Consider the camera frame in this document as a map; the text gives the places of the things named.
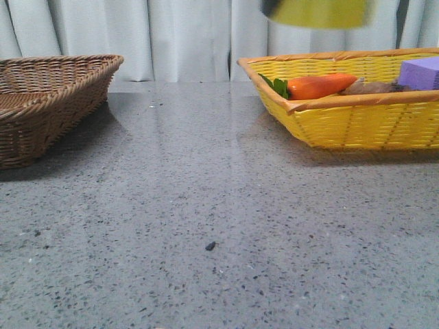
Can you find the yellow tape roll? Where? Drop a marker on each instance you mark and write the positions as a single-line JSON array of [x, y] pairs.
[[318, 14]]

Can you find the orange toy carrot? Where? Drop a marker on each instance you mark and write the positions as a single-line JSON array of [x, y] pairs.
[[311, 87]]

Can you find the white curtain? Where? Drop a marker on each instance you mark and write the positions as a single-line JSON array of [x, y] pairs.
[[196, 41]]

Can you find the brown furry toy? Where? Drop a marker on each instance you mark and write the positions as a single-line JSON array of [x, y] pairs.
[[360, 87]]

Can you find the brown wicker basket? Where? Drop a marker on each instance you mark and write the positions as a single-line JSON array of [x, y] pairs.
[[42, 98]]

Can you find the yellow woven plastic basket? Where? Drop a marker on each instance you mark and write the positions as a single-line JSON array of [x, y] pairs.
[[380, 121]]

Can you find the purple foam block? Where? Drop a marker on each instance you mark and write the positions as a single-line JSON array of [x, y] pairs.
[[419, 74]]

